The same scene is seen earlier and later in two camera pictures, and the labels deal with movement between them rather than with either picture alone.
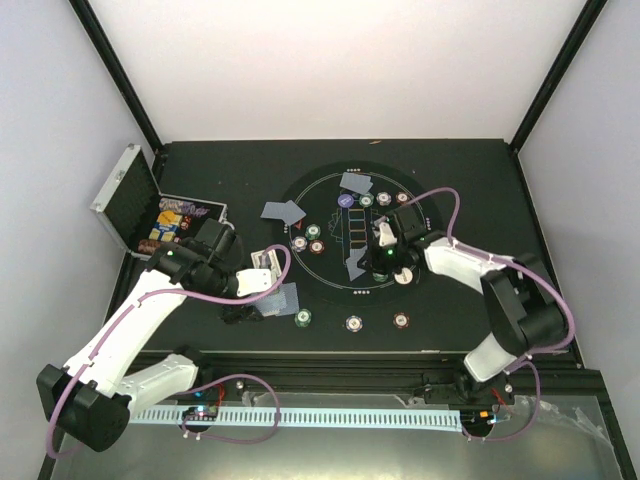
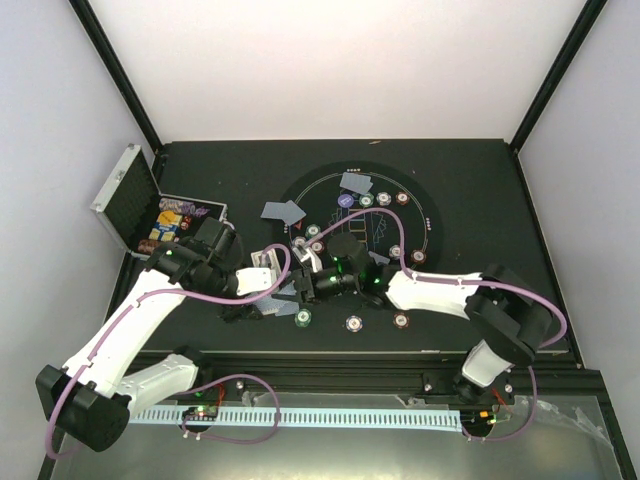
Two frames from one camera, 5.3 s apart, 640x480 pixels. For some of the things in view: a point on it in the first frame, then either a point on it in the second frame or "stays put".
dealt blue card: [355, 182] stays put
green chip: [366, 200] stays put
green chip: [312, 231] stays put
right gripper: [372, 262] -> [305, 282]
